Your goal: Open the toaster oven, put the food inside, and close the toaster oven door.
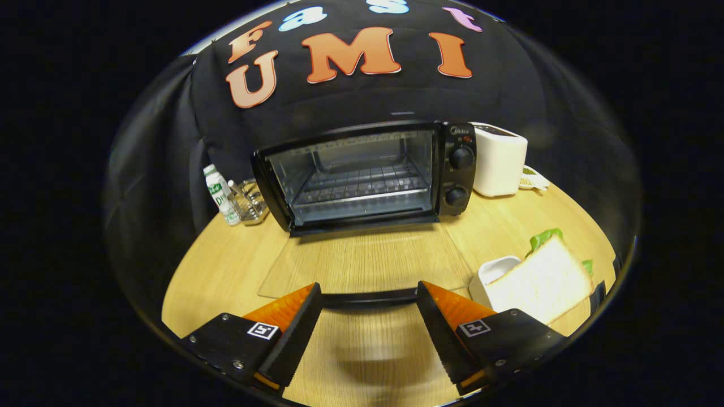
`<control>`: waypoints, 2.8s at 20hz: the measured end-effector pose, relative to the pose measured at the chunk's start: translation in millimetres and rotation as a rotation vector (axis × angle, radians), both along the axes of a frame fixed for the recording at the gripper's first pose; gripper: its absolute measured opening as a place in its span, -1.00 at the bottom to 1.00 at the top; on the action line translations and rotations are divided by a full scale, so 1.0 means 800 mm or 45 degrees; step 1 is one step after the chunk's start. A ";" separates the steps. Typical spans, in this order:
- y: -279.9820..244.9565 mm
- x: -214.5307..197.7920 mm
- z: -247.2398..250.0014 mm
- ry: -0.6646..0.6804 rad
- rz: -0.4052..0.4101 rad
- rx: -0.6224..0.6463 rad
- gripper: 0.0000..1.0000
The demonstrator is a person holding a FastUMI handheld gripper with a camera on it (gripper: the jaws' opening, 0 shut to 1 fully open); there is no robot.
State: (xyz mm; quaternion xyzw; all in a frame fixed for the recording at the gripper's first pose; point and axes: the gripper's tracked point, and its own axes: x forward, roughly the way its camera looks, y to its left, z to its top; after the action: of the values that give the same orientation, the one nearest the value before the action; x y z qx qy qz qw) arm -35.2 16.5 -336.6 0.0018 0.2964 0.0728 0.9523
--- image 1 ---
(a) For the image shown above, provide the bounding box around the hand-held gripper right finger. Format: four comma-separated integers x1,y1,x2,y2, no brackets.
417,281,568,396

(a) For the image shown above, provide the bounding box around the white bottle green label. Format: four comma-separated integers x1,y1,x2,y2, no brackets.
204,164,241,227

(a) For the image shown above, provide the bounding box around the black toaster oven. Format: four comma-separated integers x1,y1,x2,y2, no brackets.
252,120,479,310

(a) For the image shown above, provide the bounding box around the white rectangular tray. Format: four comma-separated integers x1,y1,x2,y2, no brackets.
468,256,522,309

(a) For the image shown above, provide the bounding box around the shiny metal rack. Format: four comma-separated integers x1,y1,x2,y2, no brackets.
229,179,270,226

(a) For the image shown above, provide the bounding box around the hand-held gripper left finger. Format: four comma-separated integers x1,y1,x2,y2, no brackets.
181,283,324,396

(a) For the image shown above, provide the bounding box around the white pop-up toaster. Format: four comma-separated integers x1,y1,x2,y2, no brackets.
471,122,528,198

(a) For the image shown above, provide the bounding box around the small white dish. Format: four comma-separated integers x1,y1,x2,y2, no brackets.
519,165,550,192

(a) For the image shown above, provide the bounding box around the white bread lettuce sandwich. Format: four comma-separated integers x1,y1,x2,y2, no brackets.
485,228,596,326

